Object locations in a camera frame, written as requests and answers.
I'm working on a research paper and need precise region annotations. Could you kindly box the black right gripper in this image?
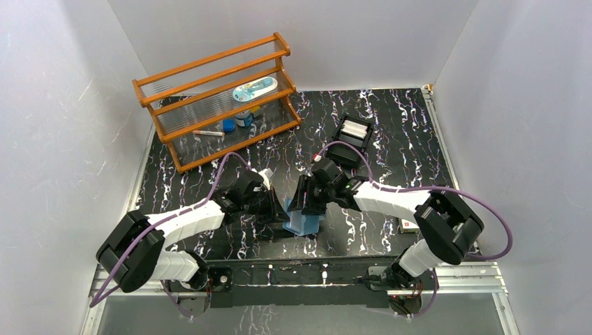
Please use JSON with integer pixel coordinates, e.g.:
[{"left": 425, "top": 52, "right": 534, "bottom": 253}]
[{"left": 288, "top": 174, "right": 335, "bottom": 215}]

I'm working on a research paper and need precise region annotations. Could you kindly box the blue card holder wallet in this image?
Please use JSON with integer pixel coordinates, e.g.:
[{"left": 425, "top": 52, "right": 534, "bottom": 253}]
[{"left": 282, "top": 198, "right": 325, "bottom": 237}]

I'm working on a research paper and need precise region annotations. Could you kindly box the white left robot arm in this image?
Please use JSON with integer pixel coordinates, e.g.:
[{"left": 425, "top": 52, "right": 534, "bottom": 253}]
[{"left": 96, "top": 169, "right": 290, "bottom": 293}]

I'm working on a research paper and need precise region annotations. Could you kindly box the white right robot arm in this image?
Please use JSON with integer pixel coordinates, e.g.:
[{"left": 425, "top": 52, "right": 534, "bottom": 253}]
[{"left": 288, "top": 158, "right": 484, "bottom": 291}]

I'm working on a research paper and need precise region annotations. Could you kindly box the black card tray box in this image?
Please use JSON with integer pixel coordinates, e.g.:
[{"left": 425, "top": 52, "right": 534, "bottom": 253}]
[{"left": 325, "top": 114, "right": 373, "bottom": 169}]

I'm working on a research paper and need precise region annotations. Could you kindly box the white orange marker pen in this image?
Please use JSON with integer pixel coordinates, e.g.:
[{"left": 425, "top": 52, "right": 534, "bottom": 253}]
[{"left": 192, "top": 130, "right": 225, "bottom": 137}]

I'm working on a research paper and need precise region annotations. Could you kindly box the blue small box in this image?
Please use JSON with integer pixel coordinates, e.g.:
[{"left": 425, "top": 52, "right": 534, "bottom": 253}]
[{"left": 222, "top": 119, "right": 236, "bottom": 133}]

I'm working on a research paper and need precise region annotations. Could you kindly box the small blue lidded jar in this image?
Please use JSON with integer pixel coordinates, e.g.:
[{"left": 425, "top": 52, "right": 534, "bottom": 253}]
[{"left": 234, "top": 110, "right": 253, "bottom": 128}]

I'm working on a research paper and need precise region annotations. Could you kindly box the white red small box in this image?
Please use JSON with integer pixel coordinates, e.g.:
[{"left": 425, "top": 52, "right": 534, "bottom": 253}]
[{"left": 398, "top": 218, "right": 420, "bottom": 234}]

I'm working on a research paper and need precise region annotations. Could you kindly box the orange wooden shelf rack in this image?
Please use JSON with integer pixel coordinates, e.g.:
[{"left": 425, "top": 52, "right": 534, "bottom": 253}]
[{"left": 132, "top": 32, "right": 302, "bottom": 172}]

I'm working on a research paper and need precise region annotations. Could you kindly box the white blue packaged item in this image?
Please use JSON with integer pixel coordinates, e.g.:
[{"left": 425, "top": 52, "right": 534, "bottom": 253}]
[{"left": 232, "top": 76, "right": 278, "bottom": 103}]

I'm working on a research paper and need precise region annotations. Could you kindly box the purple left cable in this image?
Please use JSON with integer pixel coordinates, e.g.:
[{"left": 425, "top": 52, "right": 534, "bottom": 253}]
[{"left": 89, "top": 151, "right": 253, "bottom": 309}]

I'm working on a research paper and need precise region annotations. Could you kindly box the purple cable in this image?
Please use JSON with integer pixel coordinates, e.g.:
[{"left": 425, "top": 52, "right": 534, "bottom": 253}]
[
  {"left": 314, "top": 140, "right": 515, "bottom": 261},
  {"left": 89, "top": 151, "right": 253, "bottom": 309}
]

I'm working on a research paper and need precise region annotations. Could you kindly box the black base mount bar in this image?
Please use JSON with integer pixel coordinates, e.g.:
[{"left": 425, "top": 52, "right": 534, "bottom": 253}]
[{"left": 165, "top": 255, "right": 438, "bottom": 313}]

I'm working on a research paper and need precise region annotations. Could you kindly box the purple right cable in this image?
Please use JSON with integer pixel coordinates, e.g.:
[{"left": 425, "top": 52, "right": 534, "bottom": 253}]
[{"left": 314, "top": 140, "right": 515, "bottom": 261}]

